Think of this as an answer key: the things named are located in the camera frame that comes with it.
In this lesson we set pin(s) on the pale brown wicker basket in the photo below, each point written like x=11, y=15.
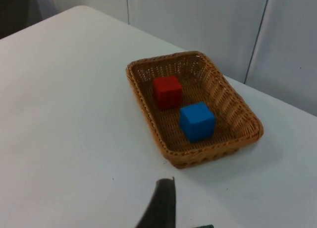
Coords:
x=223, y=109

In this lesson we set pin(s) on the red cube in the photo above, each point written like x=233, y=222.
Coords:
x=167, y=92

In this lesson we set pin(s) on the green cube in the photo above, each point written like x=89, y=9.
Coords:
x=206, y=226

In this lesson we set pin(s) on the blue cube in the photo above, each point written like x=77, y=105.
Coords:
x=196, y=122

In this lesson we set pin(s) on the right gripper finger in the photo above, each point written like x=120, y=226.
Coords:
x=162, y=205

